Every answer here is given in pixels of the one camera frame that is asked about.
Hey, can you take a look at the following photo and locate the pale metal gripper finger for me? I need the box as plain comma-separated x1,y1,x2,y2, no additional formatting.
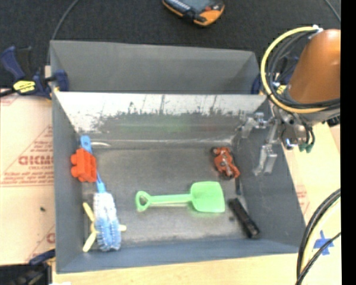
252,143,278,177
239,112,274,140

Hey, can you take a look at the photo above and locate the red-brown toy car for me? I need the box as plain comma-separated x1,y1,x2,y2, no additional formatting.
211,146,241,180

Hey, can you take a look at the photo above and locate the black flat bar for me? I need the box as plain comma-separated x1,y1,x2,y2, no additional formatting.
227,198,260,239

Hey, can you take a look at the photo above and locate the green toy shovel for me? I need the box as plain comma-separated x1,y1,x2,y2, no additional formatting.
135,181,226,214

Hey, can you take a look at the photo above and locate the grey metal bin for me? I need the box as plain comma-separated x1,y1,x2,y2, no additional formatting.
49,40,308,274

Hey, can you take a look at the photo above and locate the blue and white bottle brush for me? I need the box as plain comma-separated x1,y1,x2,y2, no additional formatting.
80,135,123,252

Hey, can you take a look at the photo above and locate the orange toy brick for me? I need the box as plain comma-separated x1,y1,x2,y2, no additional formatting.
70,148,98,184

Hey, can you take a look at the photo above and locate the yellow toy propeller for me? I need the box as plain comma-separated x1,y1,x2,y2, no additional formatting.
82,202,128,253

